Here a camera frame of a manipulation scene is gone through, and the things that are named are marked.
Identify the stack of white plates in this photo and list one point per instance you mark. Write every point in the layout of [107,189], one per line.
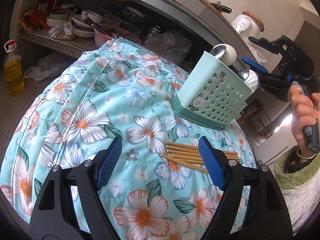
[82,31]

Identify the person's right hand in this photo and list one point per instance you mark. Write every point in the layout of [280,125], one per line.
[302,112]

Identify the metal tread-plate shelf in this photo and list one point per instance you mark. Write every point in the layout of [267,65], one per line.
[50,42]

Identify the bundle of wooden chopsticks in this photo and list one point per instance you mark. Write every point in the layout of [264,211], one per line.
[182,152]

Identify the white plastic bag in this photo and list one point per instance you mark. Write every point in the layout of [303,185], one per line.
[47,67]

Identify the white kitchen appliance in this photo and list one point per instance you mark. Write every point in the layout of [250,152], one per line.
[241,25]

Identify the crumpled clear plastic bag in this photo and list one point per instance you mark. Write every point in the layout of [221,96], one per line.
[170,45]

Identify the green star-pattern utensil holder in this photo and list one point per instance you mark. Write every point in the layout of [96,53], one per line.
[200,80]

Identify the red snack packets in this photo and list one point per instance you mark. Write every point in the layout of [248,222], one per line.
[32,17]

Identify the white plastic soup spoon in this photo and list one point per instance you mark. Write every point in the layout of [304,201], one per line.
[230,55]
[252,80]

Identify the person's right forearm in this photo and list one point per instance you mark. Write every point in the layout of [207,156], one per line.
[292,177]

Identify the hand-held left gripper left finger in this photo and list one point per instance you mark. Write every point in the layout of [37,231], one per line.
[110,160]

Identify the metal spoon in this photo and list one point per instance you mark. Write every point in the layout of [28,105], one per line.
[242,74]
[217,51]

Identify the clear plastic wrapper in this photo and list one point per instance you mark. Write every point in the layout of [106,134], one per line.
[258,56]

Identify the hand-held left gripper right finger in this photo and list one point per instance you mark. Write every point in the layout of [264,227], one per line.
[210,160]

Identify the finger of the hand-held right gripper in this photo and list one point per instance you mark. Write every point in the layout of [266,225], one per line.
[267,45]
[255,64]

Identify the floral light blue blanket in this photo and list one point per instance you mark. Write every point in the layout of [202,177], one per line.
[87,105]

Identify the pink bowl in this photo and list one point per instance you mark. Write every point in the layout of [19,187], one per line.
[100,40]

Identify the cooking oil bottle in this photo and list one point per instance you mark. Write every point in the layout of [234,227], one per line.
[13,75]

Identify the stack of pale bowls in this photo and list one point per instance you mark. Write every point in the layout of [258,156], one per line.
[56,20]

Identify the white flower-print bowl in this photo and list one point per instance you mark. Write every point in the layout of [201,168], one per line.
[92,16]

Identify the metal pot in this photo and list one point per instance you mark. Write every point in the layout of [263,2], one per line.
[152,31]

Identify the clear bag of dry food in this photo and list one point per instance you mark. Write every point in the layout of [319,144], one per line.
[62,31]

